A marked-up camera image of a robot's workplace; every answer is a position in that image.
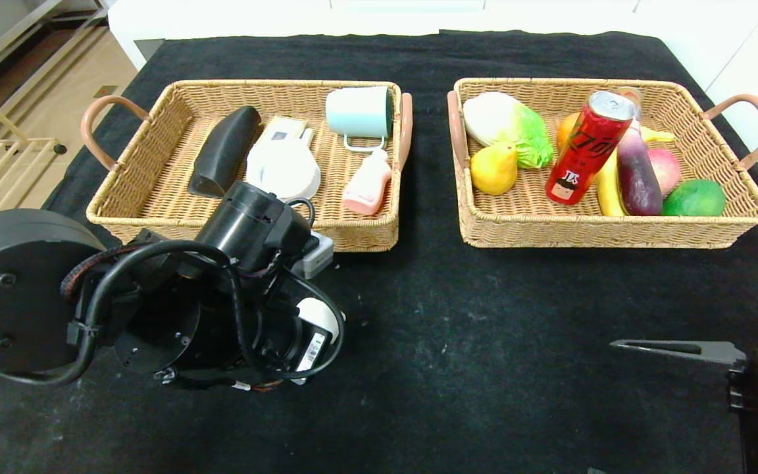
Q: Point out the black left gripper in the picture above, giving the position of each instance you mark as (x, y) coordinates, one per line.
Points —
(314, 350)

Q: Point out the pink small bottle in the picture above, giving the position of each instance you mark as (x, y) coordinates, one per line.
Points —
(366, 187)

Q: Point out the yellow pear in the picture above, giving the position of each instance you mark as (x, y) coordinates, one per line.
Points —
(492, 172)

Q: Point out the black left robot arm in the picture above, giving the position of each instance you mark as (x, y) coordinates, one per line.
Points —
(10, 296)

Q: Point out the white round container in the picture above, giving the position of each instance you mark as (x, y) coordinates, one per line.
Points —
(287, 164)

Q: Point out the yellow banana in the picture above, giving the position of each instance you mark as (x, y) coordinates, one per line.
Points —
(609, 191)

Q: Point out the green white cabbage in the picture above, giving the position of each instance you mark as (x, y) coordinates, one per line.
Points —
(504, 128)

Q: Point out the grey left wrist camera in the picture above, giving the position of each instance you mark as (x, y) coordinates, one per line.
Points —
(313, 257)

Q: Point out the grey metal shelf frame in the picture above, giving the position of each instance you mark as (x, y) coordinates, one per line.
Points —
(10, 39)

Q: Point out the orange fruit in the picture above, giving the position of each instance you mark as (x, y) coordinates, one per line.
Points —
(566, 131)

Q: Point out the mint green cup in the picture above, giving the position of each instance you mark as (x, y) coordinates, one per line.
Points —
(356, 112)

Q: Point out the wicker basket with household items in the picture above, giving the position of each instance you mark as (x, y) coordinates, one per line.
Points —
(366, 230)

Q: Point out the black felt table cloth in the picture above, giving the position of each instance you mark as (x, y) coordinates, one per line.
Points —
(484, 342)

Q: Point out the wicker basket with food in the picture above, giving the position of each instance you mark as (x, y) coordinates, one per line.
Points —
(550, 224)

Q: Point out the green mango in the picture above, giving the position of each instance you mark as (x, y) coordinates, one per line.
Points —
(691, 197)

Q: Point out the red cola can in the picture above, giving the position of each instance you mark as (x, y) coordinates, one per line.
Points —
(586, 151)

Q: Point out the black curved plastic object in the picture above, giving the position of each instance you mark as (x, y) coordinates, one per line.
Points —
(227, 145)

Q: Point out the white soap bar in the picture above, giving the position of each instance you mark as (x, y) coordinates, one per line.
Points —
(316, 313)

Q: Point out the red apple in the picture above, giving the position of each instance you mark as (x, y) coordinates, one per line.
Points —
(668, 168)

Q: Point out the purple eggplant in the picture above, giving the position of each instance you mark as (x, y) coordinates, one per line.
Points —
(639, 178)

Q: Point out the small white card box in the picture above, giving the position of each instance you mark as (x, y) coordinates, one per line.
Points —
(277, 130)

